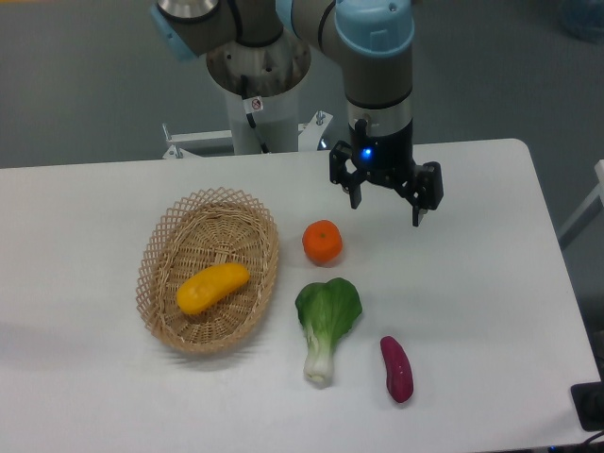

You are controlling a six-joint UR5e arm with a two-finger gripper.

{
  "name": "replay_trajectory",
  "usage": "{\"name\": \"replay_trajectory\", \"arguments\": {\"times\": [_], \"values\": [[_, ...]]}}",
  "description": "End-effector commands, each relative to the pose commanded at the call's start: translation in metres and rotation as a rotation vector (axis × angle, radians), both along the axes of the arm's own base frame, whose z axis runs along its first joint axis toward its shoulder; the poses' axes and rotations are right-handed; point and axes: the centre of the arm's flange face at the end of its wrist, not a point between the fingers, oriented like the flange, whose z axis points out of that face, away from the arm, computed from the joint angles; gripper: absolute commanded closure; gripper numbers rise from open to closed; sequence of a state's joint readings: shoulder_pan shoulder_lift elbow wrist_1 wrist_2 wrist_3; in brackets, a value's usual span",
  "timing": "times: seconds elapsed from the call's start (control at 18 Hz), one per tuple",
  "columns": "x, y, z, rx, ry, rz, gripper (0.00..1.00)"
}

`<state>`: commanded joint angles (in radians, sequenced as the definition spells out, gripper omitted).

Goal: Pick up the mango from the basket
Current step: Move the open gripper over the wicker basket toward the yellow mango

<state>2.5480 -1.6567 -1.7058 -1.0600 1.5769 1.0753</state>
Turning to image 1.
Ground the black device at table edge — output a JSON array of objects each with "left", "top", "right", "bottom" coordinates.
[{"left": 570, "top": 381, "right": 603, "bottom": 432}]

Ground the white frame at right edge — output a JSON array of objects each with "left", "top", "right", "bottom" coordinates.
[{"left": 557, "top": 159, "right": 603, "bottom": 250}]

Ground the orange tangerine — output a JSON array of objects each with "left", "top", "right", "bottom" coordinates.
[{"left": 302, "top": 219, "right": 344, "bottom": 265}]

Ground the black cable on pedestal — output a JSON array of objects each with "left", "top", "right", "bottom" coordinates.
[{"left": 239, "top": 74, "right": 271, "bottom": 155}]

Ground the yellow mango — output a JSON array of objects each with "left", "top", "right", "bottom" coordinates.
[{"left": 176, "top": 262, "right": 250, "bottom": 315}]

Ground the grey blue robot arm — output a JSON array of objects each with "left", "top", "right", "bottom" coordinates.
[{"left": 150, "top": 1, "right": 444, "bottom": 224}]

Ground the purple sweet potato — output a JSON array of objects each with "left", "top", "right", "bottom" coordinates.
[{"left": 380, "top": 336, "right": 414, "bottom": 404}]

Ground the green bok choy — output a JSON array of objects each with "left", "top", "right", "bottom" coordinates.
[{"left": 294, "top": 277, "right": 362, "bottom": 387}]

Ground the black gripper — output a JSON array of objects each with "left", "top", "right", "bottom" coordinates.
[{"left": 329, "top": 122, "right": 444, "bottom": 227}]

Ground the woven wicker basket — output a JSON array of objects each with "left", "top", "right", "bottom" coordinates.
[{"left": 136, "top": 188, "right": 279, "bottom": 354}]

